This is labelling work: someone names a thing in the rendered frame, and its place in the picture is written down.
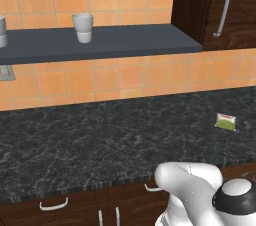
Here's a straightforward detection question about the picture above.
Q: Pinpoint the dark wood drawer front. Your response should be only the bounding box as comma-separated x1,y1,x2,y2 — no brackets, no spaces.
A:
96,162,256,211
0,188,98,226

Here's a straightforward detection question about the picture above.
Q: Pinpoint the white cup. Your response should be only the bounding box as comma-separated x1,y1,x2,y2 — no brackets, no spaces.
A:
71,13,95,44

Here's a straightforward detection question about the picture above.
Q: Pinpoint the green packet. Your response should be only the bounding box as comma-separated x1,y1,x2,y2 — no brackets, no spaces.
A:
214,112,237,132

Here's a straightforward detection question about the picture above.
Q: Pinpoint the grey cup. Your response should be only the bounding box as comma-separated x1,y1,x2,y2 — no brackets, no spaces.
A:
0,15,9,49

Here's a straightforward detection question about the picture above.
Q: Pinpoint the dark grey wall shelf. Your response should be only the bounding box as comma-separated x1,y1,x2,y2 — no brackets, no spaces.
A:
0,24,204,66

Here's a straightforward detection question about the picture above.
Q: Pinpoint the white drawer handle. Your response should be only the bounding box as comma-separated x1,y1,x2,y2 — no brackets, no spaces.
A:
38,197,70,212
144,183,163,193

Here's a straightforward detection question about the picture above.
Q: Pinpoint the white cupboard door handle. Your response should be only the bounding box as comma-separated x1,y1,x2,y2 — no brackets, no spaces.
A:
97,209,104,226
115,206,121,226

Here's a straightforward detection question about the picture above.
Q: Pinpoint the grey wall socket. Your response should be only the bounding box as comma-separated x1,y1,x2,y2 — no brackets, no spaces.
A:
0,65,16,82

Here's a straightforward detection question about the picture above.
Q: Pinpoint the silver cupboard door handle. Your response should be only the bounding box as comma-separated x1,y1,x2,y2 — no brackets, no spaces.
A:
212,0,234,38

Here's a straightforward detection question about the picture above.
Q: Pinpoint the dark wood wall cupboard door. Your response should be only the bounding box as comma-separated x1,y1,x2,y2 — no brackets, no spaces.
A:
201,0,256,52

